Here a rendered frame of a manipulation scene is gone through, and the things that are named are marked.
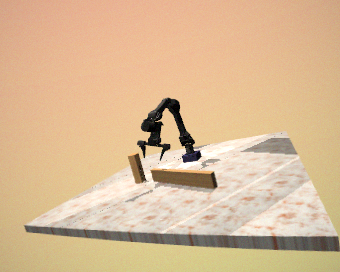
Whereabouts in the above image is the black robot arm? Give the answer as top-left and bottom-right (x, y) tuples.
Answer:
(141, 97), (196, 155)

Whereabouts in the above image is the wooden plank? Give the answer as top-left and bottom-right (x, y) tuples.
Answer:
(150, 168), (218, 189)

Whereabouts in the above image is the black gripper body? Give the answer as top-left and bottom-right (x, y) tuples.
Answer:
(137, 132), (171, 150)

